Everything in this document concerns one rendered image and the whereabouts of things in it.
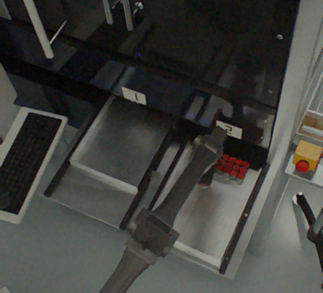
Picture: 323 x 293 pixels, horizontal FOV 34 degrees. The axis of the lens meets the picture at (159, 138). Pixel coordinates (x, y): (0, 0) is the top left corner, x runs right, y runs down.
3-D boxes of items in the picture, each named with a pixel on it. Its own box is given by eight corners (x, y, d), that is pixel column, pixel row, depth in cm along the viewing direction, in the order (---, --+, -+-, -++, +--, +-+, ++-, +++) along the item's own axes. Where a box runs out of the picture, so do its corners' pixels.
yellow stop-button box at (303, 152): (298, 145, 172) (301, 134, 166) (320, 153, 170) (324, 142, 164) (290, 165, 169) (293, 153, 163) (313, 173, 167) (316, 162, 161)
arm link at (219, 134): (193, 141, 149) (218, 159, 148) (215, 111, 153) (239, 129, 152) (184, 154, 160) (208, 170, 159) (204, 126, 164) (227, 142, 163)
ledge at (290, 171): (297, 141, 184) (298, 139, 182) (334, 155, 180) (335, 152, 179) (283, 174, 178) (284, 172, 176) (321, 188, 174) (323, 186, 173)
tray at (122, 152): (117, 90, 199) (116, 84, 196) (181, 113, 191) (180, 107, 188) (71, 164, 184) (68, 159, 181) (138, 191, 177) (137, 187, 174)
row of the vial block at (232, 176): (194, 160, 181) (193, 154, 177) (244, 180, 176) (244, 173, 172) (191, 165, 180) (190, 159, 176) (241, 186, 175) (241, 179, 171)
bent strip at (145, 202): (153, 178, 179) (152, 170, 174) (161, 181, 178) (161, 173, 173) (134, 213, 173) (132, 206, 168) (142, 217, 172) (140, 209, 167)
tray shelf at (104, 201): (106, 89, 202) (105, 86, 200) (285, 153, 182) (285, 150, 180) (38, 195, 181) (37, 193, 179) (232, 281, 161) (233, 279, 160)
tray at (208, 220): (189, 145, 184) (189, 140, 181) (260, 173, 177) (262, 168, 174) (144, 230, 170) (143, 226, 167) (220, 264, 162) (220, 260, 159)
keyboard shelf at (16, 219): (4, 104, 212) (2, 101, 209) (69, 119, 206) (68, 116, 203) (-51, 206, 191) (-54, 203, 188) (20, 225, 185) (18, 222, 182)
